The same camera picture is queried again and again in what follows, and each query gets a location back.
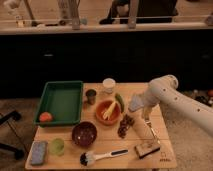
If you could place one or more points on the orange bowl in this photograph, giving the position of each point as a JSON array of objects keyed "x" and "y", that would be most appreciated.
[{"x": 102, "y": 107}]

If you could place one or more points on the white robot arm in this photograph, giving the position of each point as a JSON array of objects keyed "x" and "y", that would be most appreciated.
[{"x": 164, "y": 89}]

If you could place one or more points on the white dish brush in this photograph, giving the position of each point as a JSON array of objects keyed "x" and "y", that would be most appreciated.
[{"x": 89, "y": 158}]

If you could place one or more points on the metal fork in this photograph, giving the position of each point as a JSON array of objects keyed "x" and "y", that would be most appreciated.
[{"x": 151, "y": 128}]

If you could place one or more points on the blue sponge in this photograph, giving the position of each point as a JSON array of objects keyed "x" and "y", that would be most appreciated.
[{"x": 38, "y": 153}]

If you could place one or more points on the green plastic tray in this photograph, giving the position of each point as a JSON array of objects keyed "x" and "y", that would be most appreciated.
[{"x": 63, "y": 100}]

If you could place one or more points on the purple bowl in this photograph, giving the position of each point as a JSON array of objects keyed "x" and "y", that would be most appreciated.
[{"x": 84, "y": 134}]

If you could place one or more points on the orange peach fruit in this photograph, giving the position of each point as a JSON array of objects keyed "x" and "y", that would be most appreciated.
[{"x": 45, "y": 117}]

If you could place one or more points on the dark metal cup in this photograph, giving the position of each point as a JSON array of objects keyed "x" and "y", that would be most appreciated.
[{"x": 91, "y": 96}]

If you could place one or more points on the white cup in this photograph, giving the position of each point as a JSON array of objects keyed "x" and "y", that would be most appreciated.
[{"x": 109, "y": 85}]

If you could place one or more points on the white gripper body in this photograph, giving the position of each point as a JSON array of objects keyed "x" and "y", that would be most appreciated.
[{"x": 146, "y": 108}]

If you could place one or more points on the green plastic cup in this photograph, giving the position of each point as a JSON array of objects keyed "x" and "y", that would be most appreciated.
[{"x": 56, "y": 147}]

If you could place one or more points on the wooden block eraser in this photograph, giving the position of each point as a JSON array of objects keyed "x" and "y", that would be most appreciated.
[{"x": 146, "y": 148}]

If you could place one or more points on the yellow banana toy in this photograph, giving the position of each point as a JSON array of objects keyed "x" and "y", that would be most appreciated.
[{"x": 109, "y": 111}]

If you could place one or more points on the green pepper toy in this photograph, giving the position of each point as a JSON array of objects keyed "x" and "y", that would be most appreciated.
[{"x": 120, "y": 100}]

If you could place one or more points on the brown grape bunch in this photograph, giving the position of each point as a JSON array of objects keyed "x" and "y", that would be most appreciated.
[{"x": 125, "y": 124}]

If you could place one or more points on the light blue towel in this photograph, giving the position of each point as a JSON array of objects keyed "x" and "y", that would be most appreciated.
[{"x": 135, "y": 103}]

